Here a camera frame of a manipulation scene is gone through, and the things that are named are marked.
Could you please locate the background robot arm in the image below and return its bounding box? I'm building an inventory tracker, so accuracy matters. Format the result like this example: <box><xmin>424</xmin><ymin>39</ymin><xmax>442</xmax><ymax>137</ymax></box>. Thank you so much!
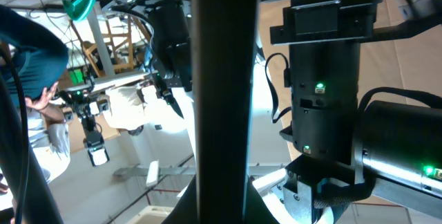
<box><xmin>50</xmin><ymin>85</ymin><xmax>194</xmax><ymax>223</ymax></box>

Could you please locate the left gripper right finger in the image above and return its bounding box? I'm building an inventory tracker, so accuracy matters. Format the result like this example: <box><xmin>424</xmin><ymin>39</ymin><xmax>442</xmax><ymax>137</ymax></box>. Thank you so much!
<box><xmin>245</xmin><ymin>179</ymin><xmax>278</xmax><ymax>224</ymax></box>

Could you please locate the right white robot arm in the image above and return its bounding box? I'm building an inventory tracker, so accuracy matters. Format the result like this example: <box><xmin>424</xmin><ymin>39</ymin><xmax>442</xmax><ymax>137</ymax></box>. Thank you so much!
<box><xmin>265</xmin><ymin>0</ymin><xmax>441</xmax><ymax>223</ymax></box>

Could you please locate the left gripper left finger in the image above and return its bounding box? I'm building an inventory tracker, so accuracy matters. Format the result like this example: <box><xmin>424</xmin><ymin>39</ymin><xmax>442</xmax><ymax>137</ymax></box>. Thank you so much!
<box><xmin>162</xmin><ymin>176</ymin><xmax>197</xmax><ymax>224</ymax></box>

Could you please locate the person in teal shirt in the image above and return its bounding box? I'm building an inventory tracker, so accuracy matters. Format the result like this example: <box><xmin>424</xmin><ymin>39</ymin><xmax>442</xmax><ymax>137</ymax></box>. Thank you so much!
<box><xmin>0</xmin><ymin>4</ymin><xmax>72</xmax><ymax>224</ymax></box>

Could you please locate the gold Galaxy smartphone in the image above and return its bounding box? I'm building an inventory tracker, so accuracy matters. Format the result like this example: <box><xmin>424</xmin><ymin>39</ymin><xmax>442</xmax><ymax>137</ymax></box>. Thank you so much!
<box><xmin>191</xmin><ymin>0</ymin><xmax>259</xmax><ymax>223</ymax></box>

